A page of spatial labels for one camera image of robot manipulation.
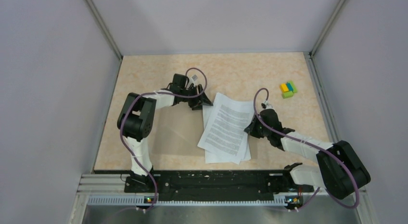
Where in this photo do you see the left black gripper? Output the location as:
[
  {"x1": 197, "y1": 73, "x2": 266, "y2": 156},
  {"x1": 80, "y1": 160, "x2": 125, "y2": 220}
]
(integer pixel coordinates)
[{"x1": 180, "y1": 84, "x2": 213, "y2": 110}]

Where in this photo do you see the brown paper folder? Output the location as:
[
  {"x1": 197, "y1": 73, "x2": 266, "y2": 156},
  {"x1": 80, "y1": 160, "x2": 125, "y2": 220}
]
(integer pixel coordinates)
[{"x1": 152, "y1": 104, "x2": 204, "y2": 157}]

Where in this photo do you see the white printed paper stack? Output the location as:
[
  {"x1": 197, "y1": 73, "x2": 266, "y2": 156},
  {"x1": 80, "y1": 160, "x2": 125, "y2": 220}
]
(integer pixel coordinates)
[{"x1": 198, "y1": 92, "x2": 254, "y2": 164}]

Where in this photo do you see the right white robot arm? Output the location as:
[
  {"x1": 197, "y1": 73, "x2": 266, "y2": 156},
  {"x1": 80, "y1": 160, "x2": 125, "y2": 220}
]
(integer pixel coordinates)
[{"x1": 244, "y1": 108, "x2": 371, "y2": 199}]

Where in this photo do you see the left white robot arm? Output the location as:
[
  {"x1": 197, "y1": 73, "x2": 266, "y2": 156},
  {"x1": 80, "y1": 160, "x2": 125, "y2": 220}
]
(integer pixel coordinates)
[{"x1": 117, "y1": 74, "x2": 213, "y2": 192}]

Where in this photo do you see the green block short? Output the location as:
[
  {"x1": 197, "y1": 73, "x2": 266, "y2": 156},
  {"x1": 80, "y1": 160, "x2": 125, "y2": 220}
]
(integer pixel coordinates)
[{"x1": 282, "y1": 91, "x2": 294, "y2": 99}]

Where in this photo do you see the yellow block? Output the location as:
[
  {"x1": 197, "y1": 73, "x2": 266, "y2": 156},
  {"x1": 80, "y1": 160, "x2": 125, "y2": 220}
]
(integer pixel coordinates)
[{"x1": 280, "y1": 83, "x2": 290, "y2": 93}]

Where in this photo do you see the teal block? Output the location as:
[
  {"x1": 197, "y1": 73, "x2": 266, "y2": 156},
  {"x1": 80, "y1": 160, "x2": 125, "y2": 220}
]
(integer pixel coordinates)
[{"x1": 286, "y1": 82, "x2": 294, "y2": 92}]

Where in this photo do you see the green block long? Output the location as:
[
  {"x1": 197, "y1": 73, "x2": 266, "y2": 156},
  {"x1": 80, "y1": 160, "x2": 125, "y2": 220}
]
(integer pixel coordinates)
[{"x1": 287, "y1": 80, "x2": 298, "y2": 93}]

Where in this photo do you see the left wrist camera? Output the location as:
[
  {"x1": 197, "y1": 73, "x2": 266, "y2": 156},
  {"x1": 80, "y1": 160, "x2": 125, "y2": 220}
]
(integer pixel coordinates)
[{"x1": 189, "y1": 75, "x2": 198, "y2": 84}]

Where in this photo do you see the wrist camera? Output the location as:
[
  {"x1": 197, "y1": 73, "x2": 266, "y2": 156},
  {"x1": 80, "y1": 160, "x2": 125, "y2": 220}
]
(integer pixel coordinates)
[
  {"x1": 189, "y1": 75, "x2": 198, "y2": 84},
  {"x1": 261, "y1": 101, "x2": 273, "y2": 110}
]

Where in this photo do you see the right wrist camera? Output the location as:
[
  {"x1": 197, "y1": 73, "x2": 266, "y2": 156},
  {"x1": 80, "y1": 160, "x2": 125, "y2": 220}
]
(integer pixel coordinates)
[{"x1": 261, "y1": 101, "x2": 273, "y2": 110}]

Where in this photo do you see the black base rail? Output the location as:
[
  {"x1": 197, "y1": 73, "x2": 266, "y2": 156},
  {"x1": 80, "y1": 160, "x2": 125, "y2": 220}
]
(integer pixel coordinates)
[{"x1": 124, "y1": 170, "x2": 314, "y2": 201}]

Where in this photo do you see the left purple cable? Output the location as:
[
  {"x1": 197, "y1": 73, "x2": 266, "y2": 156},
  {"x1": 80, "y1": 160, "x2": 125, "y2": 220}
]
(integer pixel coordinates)
[{"x1": 119, "y1": 67, "x2": 208, "y2": 213}]

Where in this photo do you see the white slotted cable duct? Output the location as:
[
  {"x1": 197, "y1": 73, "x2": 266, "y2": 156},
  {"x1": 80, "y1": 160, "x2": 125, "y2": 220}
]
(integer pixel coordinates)
[{"x1": 87, "y1": 195, "x2": 287, "y2": 206}]

